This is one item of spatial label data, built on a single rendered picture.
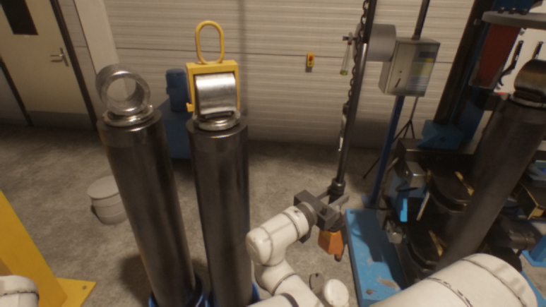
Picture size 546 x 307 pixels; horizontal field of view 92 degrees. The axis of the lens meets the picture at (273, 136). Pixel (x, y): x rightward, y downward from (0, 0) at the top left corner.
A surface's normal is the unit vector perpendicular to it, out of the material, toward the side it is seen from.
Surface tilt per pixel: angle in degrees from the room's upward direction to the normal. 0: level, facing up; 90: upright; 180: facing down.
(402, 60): 90
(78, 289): 0
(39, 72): 90
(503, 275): 3
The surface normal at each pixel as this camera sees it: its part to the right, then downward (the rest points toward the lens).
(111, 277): 0.02, -0.87
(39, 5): -0.10, 0.49
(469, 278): -0.08, -0.96
